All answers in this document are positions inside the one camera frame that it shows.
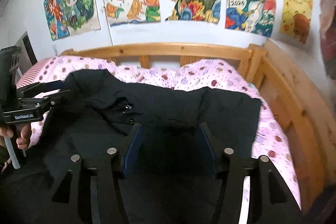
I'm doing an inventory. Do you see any wooden bed frame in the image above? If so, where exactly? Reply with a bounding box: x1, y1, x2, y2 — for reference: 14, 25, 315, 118
64, 40, 335, 213

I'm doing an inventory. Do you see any orange-haired girl lower drawing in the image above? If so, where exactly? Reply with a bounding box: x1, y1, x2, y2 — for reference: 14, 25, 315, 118
43, 0, 70, 41

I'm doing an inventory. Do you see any bagged bedding pile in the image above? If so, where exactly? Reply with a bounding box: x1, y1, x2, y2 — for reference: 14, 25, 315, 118
319, 0, 335, 81

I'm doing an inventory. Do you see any yellow bear drawing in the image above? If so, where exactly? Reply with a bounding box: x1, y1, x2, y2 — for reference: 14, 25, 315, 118
280, 0, 313, 44

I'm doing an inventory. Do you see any pink patterned bed sheet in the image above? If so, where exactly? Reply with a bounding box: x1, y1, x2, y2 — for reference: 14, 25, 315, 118
19, 56, 299, 223

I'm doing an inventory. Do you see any black puffer jacket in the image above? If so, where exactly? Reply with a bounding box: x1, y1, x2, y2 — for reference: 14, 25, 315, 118
1, 70, 261, 223

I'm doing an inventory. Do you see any person's left hand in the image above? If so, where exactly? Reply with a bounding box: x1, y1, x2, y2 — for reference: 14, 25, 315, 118
0, 123, 32, 149

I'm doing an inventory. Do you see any blonde boy drawing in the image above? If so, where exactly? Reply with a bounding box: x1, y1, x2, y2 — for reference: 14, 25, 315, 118
62, 0, 100, 36

